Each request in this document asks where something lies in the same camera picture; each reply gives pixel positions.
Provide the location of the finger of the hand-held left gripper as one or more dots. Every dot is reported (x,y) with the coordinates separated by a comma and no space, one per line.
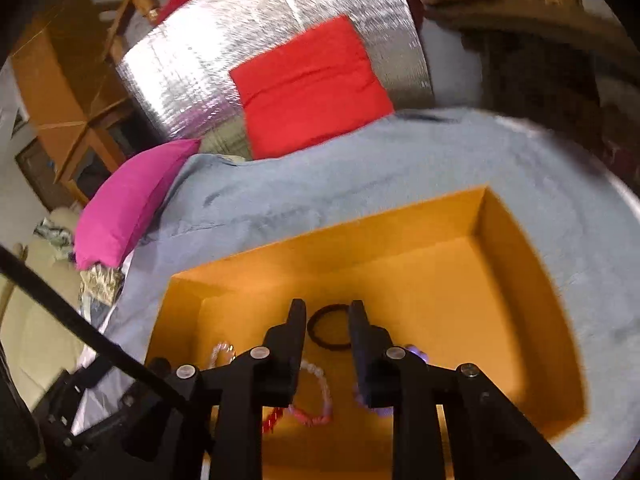
(155,366)

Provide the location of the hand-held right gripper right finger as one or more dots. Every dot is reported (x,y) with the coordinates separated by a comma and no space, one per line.
(365,360)

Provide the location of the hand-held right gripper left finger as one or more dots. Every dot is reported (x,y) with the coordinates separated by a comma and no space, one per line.
(292,355)

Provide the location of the orange cardboard box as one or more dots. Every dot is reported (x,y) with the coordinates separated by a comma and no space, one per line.
(425,285)

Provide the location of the pink pillow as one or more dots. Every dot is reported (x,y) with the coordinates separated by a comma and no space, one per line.
(130,200)

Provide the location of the grey blanket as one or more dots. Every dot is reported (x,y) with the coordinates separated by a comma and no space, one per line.
(325,185)

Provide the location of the red pillow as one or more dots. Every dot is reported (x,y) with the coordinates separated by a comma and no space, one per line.
(310,90)

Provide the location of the wooden cabinet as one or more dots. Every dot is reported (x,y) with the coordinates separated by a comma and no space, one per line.
(65,90)

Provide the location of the silver foil panel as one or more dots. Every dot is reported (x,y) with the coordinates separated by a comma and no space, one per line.
(200,60)

